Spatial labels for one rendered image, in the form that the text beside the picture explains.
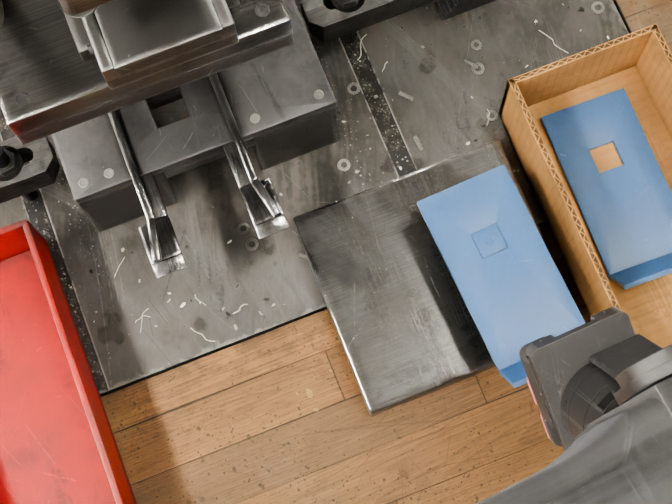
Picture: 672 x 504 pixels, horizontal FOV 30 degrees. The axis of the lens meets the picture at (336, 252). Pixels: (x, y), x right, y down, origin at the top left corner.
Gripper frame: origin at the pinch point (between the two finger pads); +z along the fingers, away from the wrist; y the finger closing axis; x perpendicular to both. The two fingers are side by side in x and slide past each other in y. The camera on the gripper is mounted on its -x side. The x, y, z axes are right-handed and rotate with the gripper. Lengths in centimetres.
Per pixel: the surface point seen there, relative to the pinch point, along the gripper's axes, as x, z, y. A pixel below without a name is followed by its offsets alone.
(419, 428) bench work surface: 9.4, 7.3, -3.7
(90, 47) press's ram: 19.9, -4.1, 31.3
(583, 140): -11.6, 13.5, 9.8
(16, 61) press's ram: 24.4, 0.0, 32.0
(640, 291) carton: -10.1, 7.8, -1.3
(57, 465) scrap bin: 34.8, 11.4, 3.8
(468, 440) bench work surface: 6.5, 6.1, -5.7
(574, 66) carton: -12.1, 11.4, 15.9
